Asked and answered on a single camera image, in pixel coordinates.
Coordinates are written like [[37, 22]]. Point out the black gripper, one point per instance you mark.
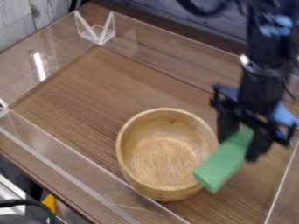
[[254, 104]]

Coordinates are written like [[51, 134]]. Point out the green rectangular block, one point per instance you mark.
[[225, 162]]

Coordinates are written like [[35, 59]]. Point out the brown wooden bowl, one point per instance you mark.
[[162, 143]]

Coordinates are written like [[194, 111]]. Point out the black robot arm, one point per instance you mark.
[[273, 30]]

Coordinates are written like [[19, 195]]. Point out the yellow sticker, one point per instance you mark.
[[49, 200]]

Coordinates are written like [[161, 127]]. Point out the clear acrylic enclosure walls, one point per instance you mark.
[[70, 93]]

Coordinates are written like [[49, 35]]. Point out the clear acrylic corner bracket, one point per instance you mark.
[[98, 34]]

